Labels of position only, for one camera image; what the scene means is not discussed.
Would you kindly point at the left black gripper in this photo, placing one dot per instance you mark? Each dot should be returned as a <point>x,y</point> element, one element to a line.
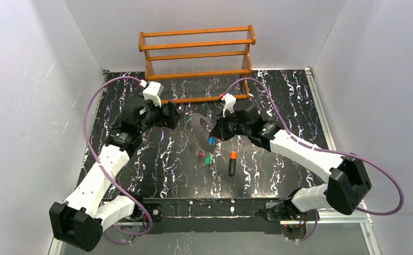
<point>170,115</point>

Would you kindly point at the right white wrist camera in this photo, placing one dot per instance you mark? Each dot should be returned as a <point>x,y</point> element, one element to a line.
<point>228,103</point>

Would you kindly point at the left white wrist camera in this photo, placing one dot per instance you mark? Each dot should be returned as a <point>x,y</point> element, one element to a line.
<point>152,91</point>

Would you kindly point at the green key tag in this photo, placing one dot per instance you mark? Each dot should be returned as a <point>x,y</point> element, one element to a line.
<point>207,160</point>

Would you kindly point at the orange wooden shelf rack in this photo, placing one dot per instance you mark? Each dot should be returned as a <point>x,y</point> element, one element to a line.
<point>199,53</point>

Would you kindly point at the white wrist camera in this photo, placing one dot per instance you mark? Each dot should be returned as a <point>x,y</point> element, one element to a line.
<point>152,91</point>
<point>228,103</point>

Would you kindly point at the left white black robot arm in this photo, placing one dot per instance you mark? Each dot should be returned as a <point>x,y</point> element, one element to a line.
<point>80,219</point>

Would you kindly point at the orange capped black marker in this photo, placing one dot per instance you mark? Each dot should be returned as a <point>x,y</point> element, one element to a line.
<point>232,163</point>

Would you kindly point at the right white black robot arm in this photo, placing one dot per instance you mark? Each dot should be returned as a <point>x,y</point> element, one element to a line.
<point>345,178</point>

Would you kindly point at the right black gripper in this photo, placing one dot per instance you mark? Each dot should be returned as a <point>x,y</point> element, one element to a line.
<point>219,129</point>

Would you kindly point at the blue capped black marker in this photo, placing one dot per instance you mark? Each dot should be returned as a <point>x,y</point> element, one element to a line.
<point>211,141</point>

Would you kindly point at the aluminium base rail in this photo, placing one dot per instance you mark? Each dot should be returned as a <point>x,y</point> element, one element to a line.
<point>246,215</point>

